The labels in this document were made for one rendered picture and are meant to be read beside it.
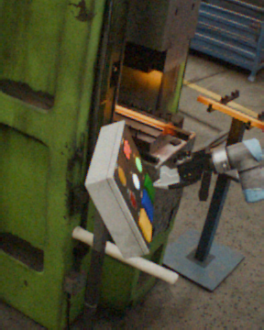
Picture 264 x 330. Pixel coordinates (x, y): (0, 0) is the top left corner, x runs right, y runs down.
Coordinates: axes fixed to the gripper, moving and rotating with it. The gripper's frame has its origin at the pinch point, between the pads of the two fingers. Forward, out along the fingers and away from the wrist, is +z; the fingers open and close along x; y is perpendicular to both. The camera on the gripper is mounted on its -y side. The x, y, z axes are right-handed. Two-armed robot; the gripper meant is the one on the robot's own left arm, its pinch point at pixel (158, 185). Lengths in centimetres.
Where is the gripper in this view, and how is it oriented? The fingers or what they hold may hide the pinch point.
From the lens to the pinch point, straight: 171.3
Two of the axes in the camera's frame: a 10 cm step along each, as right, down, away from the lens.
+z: -9.2, 2.9, 2.5
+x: -0.9, 4.8, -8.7
